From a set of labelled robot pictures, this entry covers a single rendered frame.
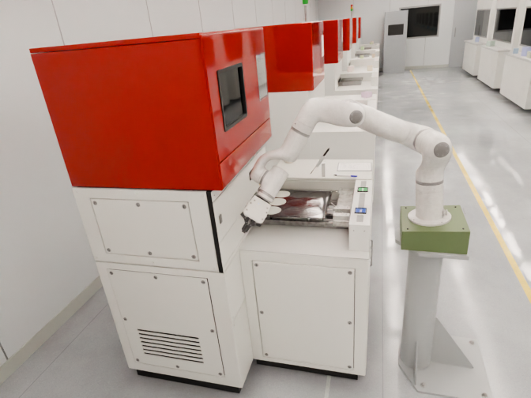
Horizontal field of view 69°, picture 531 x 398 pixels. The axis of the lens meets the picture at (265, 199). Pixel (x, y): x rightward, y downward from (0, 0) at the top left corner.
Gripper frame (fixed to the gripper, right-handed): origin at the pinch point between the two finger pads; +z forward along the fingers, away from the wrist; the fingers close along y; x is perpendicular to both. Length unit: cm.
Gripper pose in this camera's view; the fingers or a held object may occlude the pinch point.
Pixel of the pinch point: (245, 228)
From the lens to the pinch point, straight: 173.8
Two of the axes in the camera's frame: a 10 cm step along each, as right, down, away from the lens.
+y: 8.5, 5.2, 1.1
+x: -1.3, 0.1, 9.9
